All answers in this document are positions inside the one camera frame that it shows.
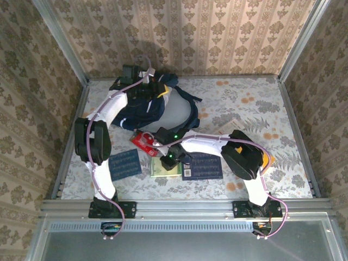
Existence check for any navy blue backpack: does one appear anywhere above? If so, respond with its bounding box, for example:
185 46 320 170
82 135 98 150
111 72 203 136

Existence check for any green notebook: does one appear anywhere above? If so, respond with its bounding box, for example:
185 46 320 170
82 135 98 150
150 157 183 179

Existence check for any navy blue notebook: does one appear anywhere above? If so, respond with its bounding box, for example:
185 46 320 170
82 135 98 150
108 148 142 182
181 152 223 182

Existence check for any red booklet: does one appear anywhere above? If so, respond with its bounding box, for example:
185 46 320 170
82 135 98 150
129 132 161 158

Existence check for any white packet with red print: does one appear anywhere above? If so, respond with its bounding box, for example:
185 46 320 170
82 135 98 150
214 118 244 135

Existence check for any yellow book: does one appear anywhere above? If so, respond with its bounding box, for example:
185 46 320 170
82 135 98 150
234 146 276 176

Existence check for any grey metal panel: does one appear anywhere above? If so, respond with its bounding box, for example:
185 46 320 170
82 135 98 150
26 213 345 261

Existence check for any floral tablecloth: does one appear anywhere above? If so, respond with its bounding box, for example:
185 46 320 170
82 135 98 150
61 77 313 201

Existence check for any long aluminium mounting rail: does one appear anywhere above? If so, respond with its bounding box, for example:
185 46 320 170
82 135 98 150
40 199 334 218

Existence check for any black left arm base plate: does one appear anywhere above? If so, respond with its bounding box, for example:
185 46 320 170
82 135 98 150
88 200 136 219

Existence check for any slotted grey cable duct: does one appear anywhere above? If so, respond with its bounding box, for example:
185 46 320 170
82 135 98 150
48 221 255 232

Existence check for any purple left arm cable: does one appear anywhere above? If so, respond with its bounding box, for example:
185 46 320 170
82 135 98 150
86 54 153 241

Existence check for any thin aluminium table edge rail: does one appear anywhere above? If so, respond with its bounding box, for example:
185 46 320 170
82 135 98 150
87 75 281 81

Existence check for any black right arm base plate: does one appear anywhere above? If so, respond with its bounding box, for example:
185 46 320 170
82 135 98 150
233 200 283 219

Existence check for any aluminium frame post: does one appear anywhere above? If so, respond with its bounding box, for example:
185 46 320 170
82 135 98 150
278 0 331 82
32 0 90 85

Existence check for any green circuit board with wires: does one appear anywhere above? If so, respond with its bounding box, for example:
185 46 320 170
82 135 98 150
252 221 272 237
100 221 123 237

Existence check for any aluminium side rail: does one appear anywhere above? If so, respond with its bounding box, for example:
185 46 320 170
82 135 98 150
51 81 90 199
277 78 321 198

